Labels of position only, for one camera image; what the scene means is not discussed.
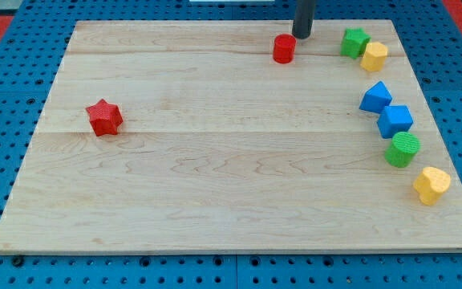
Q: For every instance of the red star block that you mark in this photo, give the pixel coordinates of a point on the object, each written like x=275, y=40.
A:
x=104, y=118

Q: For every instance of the green star block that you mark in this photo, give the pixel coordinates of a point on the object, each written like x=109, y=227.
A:
x=354, y=42

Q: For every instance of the wooden board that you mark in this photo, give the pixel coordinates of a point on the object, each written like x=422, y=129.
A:
x=223, y=150

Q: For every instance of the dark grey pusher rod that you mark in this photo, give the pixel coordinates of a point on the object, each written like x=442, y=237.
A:
x=303, y=18

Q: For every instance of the blue triangle block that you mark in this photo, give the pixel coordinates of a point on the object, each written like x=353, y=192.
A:
x=376, y=98

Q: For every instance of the blue cube block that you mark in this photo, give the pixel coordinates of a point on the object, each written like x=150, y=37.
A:
x=393, y=119

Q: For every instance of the green cylinder block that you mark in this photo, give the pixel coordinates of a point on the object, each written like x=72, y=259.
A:
x=402, y=149

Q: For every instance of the yellow hexagon block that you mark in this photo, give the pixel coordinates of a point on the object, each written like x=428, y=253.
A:
x=374, y=57

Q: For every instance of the yellow heart block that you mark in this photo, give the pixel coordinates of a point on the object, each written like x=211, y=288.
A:
x=431, y=184

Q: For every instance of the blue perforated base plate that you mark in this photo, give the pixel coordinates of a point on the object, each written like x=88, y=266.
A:
x=30, y=53

